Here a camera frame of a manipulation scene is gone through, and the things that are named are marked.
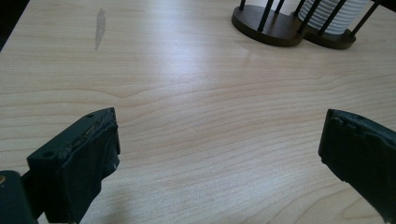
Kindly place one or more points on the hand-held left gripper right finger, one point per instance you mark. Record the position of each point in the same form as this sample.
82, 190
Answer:
361, 149

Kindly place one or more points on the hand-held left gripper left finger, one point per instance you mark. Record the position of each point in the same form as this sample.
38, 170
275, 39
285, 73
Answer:
77, 161

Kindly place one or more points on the stack of white paper cups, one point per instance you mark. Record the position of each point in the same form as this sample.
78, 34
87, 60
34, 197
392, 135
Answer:
319, 17

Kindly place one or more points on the dark brown cup holder rack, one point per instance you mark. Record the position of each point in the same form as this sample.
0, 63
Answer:
277, 31

